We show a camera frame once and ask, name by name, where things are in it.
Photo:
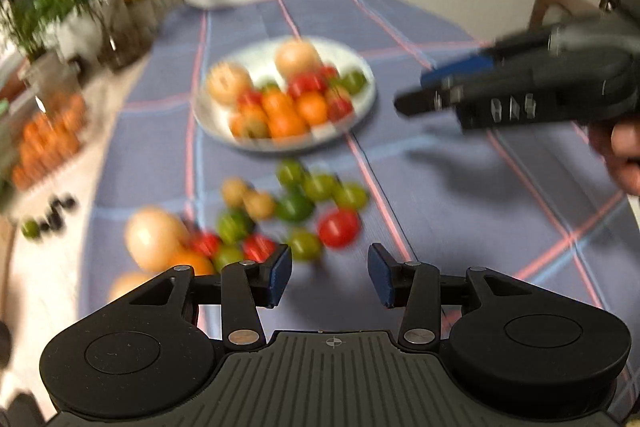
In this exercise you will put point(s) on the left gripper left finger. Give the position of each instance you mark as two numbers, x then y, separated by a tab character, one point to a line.
254	284

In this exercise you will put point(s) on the smooth yellow melon in plate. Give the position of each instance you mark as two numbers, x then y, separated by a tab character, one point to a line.
296	57

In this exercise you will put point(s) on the large yellow melon on cloth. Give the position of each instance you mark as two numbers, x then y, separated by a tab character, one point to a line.
152	236

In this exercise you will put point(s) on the clear box of kumquats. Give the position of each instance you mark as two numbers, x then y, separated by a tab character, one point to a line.
48	139

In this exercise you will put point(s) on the dark berries on table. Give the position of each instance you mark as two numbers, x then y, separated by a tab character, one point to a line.
54	221

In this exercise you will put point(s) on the person's right hand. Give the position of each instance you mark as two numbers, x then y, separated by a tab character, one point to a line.
619	146

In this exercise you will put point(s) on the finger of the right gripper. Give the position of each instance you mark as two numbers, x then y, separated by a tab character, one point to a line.
427	100
465	66

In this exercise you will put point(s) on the striped melon in plate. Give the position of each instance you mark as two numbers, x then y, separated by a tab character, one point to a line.
226	81

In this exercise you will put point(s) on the small green fruit on table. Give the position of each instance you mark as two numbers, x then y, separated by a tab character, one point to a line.
30	229

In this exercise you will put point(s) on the wooden chair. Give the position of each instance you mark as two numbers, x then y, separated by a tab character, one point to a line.
567	7

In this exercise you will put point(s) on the orange tangerine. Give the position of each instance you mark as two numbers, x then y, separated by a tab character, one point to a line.
200	264

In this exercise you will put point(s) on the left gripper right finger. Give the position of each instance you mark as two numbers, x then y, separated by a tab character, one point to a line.
393	281

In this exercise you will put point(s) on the white fruit plate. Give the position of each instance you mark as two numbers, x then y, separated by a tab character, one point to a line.
278	116

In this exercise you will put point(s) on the potted plant white pot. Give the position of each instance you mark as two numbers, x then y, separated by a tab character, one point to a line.
45	6

